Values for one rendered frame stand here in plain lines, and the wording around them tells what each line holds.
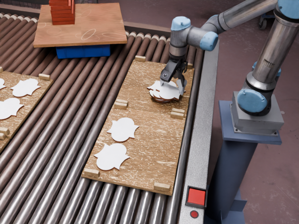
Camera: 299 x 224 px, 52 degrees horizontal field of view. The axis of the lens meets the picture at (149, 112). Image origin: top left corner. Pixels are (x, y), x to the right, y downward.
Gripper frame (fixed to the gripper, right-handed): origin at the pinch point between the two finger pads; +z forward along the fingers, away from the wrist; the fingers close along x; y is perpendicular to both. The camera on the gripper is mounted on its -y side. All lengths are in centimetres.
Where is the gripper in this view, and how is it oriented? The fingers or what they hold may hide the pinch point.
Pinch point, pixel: (171, 90)
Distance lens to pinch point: 146.3
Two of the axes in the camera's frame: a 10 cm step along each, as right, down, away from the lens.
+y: 5.4, -5.5, 6.3
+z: -0.4, 7.3, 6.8
